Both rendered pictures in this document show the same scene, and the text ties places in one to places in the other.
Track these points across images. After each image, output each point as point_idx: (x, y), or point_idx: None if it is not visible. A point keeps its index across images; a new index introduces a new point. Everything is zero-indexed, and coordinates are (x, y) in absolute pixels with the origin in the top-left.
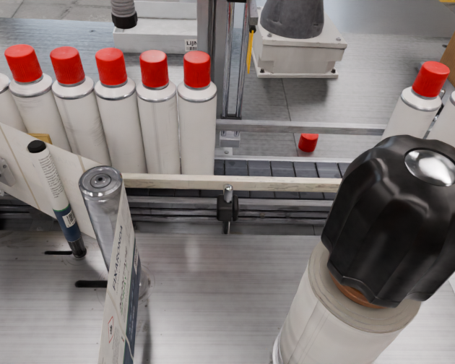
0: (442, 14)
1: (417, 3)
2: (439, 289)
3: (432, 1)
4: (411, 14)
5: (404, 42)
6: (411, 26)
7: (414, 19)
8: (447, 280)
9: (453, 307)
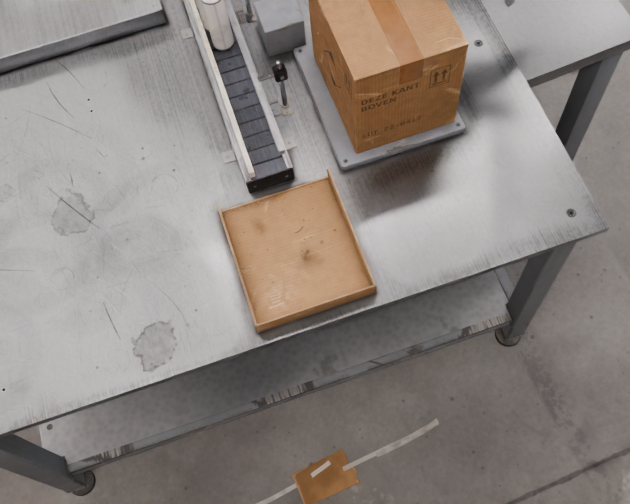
0: (581, 41)
1: (601, 15)
2: (129, 13)
3: (624, 31)
4: (556, 10)
5: (463, 7)
6: (515, 11)
7: (541, 14)
8: (135, 16)
9: (120, 18)
